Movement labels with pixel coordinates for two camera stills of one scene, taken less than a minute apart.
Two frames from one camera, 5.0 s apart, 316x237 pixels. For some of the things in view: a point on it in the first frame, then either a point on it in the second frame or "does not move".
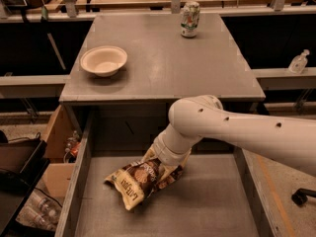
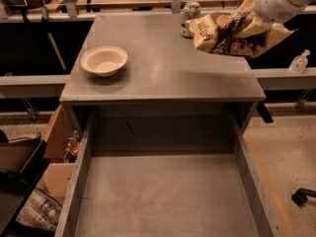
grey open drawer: (219, 193) does not move
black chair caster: (299, 197) does not move
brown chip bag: (136, 183) -> (243, 32)
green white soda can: (190, 19) does not move
